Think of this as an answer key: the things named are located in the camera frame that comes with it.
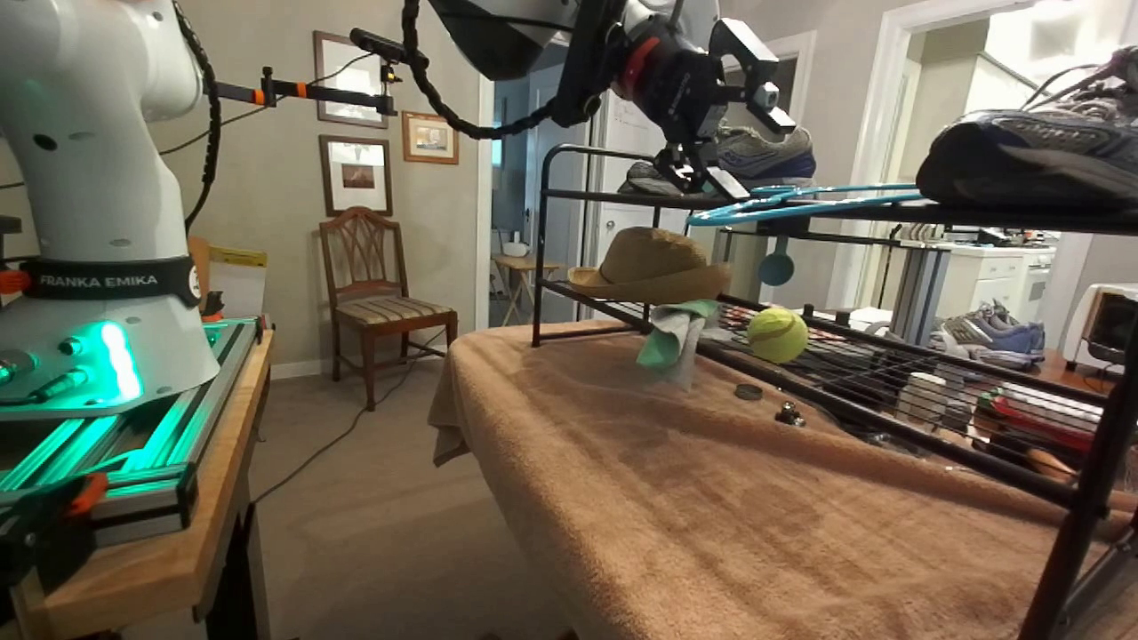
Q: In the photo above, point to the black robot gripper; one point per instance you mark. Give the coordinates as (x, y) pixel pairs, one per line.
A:
(686, 86)

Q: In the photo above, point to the teal plastic clothing hanger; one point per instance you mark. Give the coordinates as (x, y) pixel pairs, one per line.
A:
(804, 202)

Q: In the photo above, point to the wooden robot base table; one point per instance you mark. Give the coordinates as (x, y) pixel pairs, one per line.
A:
(165, 539)

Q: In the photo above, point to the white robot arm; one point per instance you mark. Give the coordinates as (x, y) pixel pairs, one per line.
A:
(103, 315)

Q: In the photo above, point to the grey sneaker on rack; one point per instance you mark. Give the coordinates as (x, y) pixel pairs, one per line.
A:
(749, 153)

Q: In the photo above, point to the black metal shoe rack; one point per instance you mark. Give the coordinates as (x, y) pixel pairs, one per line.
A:
(1038, 434)

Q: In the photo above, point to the tan straw hat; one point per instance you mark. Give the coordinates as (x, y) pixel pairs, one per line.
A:
(647, 264)

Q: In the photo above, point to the yellow tennis ball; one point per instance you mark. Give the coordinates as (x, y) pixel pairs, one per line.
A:
(776, 337)

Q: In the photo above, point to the small framed picture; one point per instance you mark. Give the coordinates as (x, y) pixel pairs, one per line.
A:
(427, 142)

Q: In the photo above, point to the beige table cloth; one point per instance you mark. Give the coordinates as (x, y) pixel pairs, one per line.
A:
(690, 513)

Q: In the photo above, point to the grey blue sneaker pair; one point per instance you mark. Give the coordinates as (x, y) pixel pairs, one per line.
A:
(995, 337)

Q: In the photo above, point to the brown wooden chair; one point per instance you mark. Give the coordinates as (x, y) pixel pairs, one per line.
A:
(369, 297)

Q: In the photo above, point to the upper framed picture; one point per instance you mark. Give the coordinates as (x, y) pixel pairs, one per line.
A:
(344, 66)

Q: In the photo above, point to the white toaster oven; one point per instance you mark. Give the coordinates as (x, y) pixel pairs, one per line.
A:
(1100, 329)

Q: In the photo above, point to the black camera tripod stand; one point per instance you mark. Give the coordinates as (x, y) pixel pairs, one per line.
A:
(268, 91)

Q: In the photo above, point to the framed picture on wall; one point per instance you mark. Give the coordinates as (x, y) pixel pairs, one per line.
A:
(354, 176)

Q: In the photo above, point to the green lit aluminium frame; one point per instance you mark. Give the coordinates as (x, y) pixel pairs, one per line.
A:
(152, 458)

